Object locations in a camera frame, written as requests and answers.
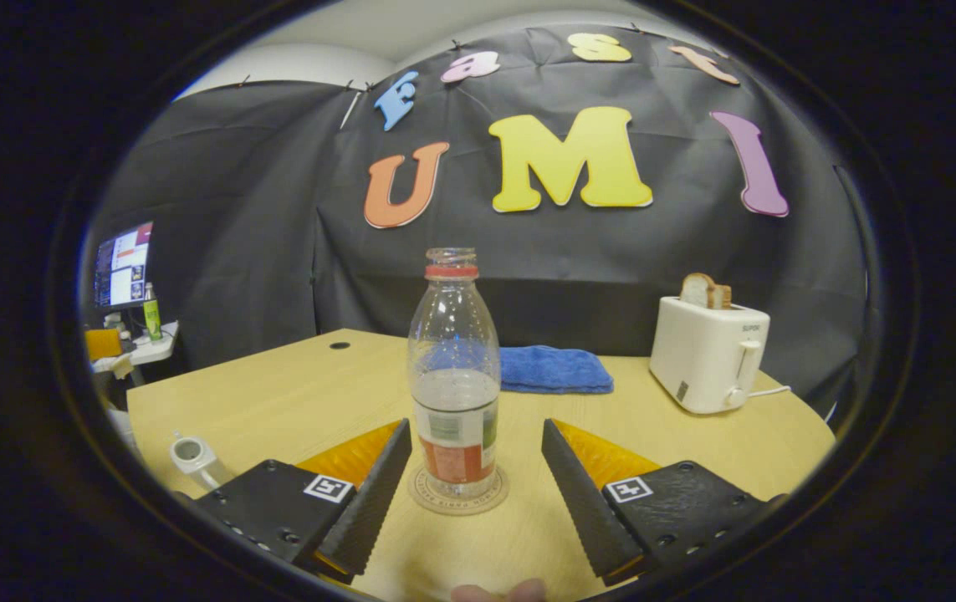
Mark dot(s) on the clear plastic water bottle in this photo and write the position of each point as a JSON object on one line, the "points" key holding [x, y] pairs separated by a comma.
{"points": [[454, 401]]}

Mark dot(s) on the green drink bottle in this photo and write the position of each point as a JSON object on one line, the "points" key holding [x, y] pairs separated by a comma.
{"points": [[152, 318]]}

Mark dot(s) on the black backdrop cloth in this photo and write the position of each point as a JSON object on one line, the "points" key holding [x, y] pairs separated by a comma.
{"points": [[528, 267]]}

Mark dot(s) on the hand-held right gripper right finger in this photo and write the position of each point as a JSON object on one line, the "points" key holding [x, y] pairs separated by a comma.
{"points": [[578, 510]]}

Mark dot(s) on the toasted bread slice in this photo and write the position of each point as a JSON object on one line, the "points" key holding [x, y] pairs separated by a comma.
{"points": [[703, 293]]}

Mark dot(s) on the blue folded towel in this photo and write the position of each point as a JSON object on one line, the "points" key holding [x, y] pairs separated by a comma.
{"points": [[553, 370]]}

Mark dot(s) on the white side table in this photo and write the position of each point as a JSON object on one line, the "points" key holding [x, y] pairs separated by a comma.
{"points": [[155, 349]]}

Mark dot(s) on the computer monitor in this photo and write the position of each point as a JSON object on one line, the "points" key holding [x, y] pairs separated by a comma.
{"points": [[122, 267]]}

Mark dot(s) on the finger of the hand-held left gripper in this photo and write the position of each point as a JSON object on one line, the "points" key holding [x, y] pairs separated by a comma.
{"points": [[103, 344]]}

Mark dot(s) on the white ceramic teacup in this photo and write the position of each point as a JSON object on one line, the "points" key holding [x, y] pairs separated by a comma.
{"points": [[193, 458]]}

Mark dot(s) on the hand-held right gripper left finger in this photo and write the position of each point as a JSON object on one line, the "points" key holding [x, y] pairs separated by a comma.
{"points": [[373, 502]]}

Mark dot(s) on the white toaster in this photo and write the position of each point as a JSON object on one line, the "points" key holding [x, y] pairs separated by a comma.
{"points": [[703, 359]]}

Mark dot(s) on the round wooden coaster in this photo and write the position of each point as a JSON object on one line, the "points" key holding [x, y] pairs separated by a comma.
{"points": [[457, 505]]}

